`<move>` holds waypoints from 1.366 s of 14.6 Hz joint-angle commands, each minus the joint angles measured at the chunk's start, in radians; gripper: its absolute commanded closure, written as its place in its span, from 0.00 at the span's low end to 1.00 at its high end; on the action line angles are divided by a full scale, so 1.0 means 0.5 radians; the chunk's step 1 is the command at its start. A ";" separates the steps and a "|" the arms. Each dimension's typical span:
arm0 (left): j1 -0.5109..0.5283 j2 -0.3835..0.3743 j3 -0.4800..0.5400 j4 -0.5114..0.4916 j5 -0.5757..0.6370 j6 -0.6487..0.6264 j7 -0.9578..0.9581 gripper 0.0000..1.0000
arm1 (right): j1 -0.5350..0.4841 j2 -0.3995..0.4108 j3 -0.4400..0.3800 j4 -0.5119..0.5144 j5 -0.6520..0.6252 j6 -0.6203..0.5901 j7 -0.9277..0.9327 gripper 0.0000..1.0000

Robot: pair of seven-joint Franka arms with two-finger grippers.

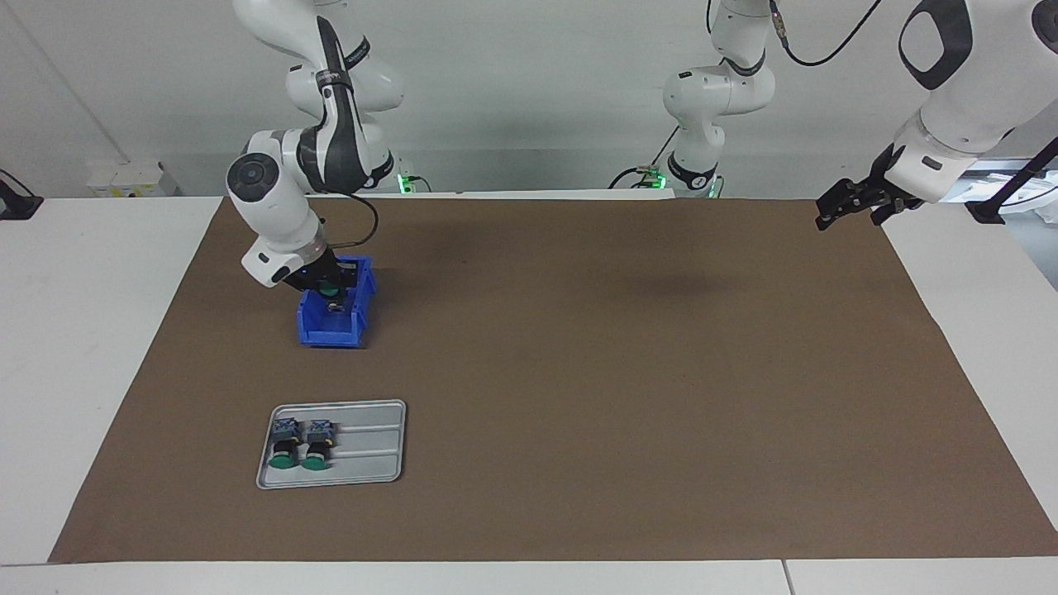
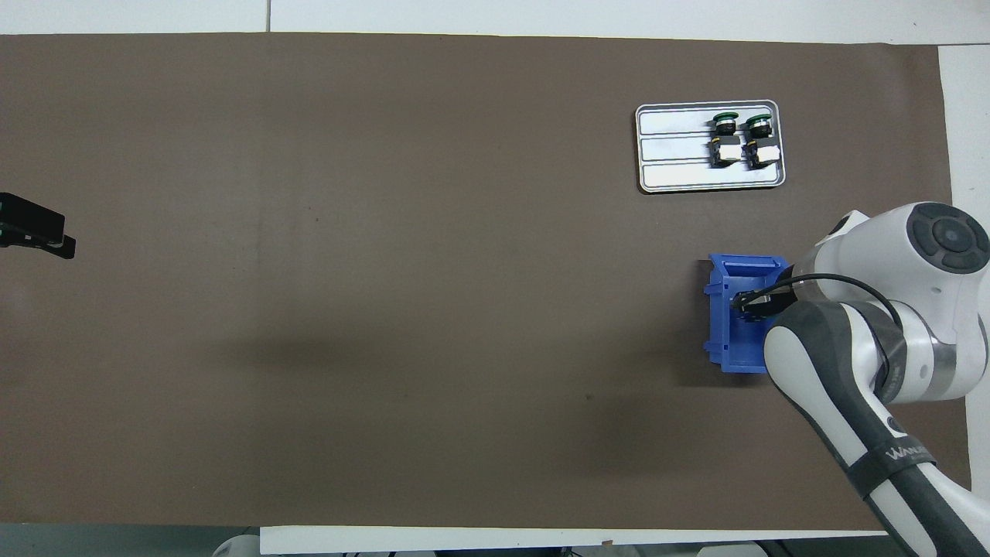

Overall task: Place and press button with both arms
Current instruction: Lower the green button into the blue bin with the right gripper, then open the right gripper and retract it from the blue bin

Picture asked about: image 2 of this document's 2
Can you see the green push button switch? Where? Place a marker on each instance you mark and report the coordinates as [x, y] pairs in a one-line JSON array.
[[725, 143], [760, 143]]

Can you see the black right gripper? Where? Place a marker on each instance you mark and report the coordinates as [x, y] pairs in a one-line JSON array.
[[783, 298]]

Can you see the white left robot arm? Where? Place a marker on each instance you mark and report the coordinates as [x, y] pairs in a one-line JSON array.
[[236, 548]]

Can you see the grey metal tray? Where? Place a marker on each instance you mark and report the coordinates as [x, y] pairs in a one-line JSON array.
[[673, 170]]

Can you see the blue plastic storage bin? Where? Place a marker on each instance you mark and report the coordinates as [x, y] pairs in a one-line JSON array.
[[723, 340]]

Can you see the brown paper table mat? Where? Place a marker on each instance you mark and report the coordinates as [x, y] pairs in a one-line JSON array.
[[387, 309]]

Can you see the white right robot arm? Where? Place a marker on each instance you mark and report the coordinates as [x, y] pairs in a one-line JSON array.
[[835, 371]]

